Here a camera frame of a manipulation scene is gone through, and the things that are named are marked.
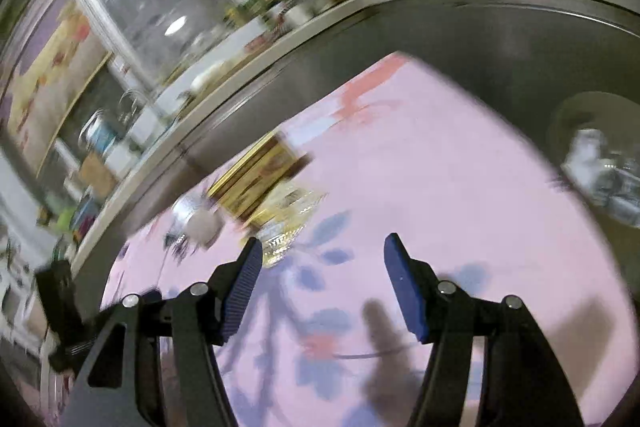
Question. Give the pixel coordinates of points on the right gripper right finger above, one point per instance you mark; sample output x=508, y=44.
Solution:
x=433, y=308

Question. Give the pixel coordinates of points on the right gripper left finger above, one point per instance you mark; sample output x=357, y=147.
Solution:
x=216, y=306

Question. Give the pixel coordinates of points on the white yogurt cup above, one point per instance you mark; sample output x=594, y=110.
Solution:
x=196, y=219

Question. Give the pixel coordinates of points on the yellow cardboard box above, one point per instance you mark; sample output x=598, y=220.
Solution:
x=246, y=184

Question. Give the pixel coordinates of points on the beige trash bin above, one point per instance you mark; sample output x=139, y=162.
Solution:
x=594, y=138

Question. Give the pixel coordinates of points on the grey kitchen cabinets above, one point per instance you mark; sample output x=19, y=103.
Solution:
x=521, y=57

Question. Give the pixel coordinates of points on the yellow snack packet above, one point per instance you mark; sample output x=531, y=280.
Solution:
x=281, y=217

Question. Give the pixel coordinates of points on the pink floral tablecloth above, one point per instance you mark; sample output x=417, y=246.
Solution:
x=401, y=149

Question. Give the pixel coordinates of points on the sink faucet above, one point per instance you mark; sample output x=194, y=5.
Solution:
x=129, y=107

